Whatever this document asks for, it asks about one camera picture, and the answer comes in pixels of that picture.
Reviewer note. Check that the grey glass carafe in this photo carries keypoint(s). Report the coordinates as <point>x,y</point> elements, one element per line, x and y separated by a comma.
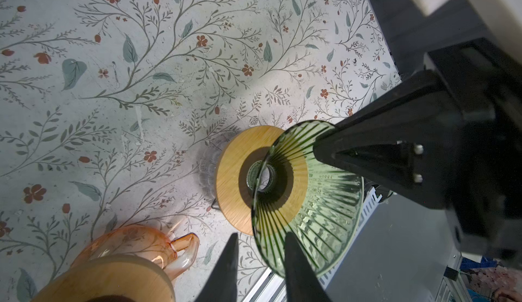
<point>210,156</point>

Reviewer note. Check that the green glass dripper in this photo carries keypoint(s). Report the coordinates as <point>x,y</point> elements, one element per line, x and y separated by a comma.
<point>295,193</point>

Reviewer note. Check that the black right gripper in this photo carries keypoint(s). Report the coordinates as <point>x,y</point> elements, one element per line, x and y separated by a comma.
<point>410,140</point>

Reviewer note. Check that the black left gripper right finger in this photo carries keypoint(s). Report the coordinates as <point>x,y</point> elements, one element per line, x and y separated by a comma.
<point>300,280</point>

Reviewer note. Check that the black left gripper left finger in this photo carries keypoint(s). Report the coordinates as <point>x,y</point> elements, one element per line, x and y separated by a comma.
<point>222,283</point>

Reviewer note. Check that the orange glass carafe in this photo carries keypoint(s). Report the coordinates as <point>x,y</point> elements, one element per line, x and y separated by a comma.
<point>173,256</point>

